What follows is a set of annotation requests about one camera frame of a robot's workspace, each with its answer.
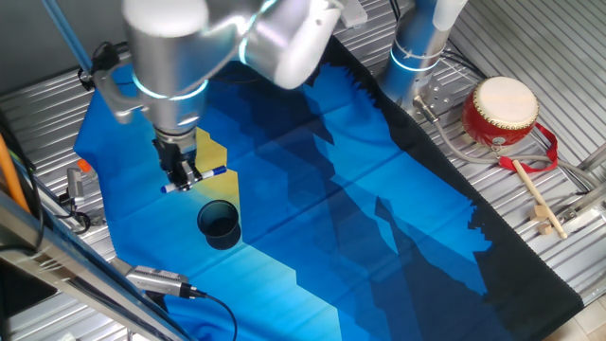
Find aluminium camera mount bar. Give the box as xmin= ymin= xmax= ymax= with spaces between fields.
xmin=40 ymin=187 xmax=108 ymax=229

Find silver camera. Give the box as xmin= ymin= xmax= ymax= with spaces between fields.
xmin=123 ymin=264 xmax=207 ymax=300

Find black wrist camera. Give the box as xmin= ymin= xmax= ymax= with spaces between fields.
xmin=89 ymin=41 xmax=122 ymax=75

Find small grey camera orange button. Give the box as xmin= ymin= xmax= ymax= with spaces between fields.
xmin=64 ymin=167 xmax=86 ymax=209

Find wooden drumstick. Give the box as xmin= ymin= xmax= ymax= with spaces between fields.
xmin=511 ymin=158 xmax=569 ymax=241

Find blue pole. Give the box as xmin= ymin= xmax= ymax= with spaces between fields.
xmin=40 ymin=0 xmax=98 ymax=77

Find black base cables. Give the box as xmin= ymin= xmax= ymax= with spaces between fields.
xmin=439 ymin=45 xmax=487 ymax=81

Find aluminium frame bar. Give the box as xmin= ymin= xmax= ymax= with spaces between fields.
xmin=556 ymin=141 xmax=606 ymax=226
xmin=0 ymin=188 xmax=190 ymax=341

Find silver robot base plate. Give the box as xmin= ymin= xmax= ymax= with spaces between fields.
xmin=401 ymin=75 xmax=456 ymax=120

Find white pen with blue cap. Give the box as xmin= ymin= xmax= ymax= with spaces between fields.
xmin=159 ymin=164 xmax=228 ymax=195

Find red drum with white skin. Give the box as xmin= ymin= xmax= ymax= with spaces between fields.
xmin=460 ymin=76 xmax=541 ymax=148

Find black pole clamp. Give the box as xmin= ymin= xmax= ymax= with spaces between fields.
xmin=77 ymin=61 xmax=101 ymax=92

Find red drum strap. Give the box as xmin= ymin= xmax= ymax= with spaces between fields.
xmin=498 ymin=121 xmax=560 ymax=173

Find white power strip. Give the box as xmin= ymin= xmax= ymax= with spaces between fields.
xmin=340 ymin=0 xmax=369 ymax=28

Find dark blue cup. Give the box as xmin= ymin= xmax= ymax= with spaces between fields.
xmin=196 ymin=199 xmax=242 ymax=251

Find orange pole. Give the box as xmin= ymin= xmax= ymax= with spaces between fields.
xmin=0 ymin=132 xmax=32 ymax=214

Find black looped cable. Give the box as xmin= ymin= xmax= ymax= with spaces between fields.
xmin=54 ymin=194 xmax=92 ymax=236

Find black camera cable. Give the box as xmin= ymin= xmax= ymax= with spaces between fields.
xmin=191 ymin=288 xmax=239 ymax=341

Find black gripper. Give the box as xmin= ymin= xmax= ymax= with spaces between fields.
xmin=151 ymin=136 xmax=205 ymax=192

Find blue mountain print cloth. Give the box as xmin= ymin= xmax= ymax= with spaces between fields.
xmin=73 ymin=35 xmax=584 ymax=341

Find orange capped tube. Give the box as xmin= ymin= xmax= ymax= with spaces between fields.
xmin=77 ymin=158 xmax=98 ymax=181

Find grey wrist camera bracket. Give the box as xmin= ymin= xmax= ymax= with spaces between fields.
xmin=92 ymin=68 xmax=149 ymax=126

